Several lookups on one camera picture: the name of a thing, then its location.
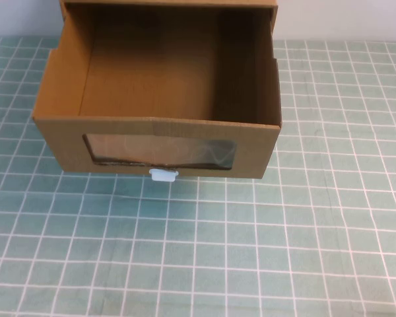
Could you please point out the brown cardboard drawer with window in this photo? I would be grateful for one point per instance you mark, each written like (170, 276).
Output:
(118, 148)

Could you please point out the green checked tablecloth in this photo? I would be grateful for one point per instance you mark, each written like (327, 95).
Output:
(217, 247)

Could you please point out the brown cardboard drawer sleeve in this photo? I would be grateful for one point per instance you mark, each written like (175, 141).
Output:
(168, 1)

